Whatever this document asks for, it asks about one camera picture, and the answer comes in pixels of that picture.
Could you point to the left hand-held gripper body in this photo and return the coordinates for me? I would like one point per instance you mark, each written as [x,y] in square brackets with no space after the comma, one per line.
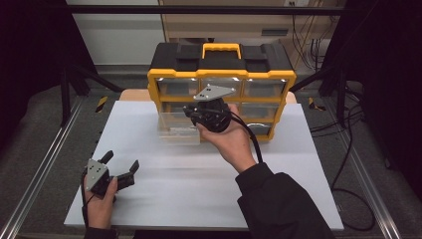
[94,172]

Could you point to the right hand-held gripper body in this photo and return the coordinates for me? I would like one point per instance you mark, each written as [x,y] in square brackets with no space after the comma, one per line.
[212,93]

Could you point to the clear plastic drawer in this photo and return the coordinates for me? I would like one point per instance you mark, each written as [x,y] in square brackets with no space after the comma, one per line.
[177,131]

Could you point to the yellow black organizer cabinet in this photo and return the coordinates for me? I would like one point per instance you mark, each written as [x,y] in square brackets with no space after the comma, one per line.
[219,59]

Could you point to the person's left hand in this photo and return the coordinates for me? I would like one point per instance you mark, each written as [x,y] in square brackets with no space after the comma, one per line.
[99,209]

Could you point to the person's right hand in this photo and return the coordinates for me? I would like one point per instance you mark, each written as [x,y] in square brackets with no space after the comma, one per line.
[232,142]

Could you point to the set of clear organizer bins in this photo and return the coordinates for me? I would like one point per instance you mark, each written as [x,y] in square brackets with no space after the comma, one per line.
[262,89]

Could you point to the left yellow clamp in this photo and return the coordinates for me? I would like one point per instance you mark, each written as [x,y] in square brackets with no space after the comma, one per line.
[101,104]

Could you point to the yellow clamp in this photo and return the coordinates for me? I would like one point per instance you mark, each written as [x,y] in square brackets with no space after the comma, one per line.
[315,105]
[101,104]

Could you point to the wooden cabinet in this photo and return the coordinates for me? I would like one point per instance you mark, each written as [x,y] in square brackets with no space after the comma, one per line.
[232,25]

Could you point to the black metal stand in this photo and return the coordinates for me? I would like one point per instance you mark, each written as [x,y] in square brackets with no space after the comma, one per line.
[341,96]
[65,96]

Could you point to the black metal crossbar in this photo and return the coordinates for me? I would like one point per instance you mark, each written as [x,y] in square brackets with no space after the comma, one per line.
[205,10]

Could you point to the white cabinet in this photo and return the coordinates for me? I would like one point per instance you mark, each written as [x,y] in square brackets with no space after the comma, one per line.
[119,36]

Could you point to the right yellow clamp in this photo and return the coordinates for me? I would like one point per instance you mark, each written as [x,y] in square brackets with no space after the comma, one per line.
[315,105]

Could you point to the dark curtain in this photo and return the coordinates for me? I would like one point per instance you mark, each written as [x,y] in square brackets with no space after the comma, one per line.
[388,66]
[30,53]

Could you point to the aluminium frame rail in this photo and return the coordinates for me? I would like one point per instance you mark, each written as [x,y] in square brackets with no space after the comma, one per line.
[361,172]
[40,166]

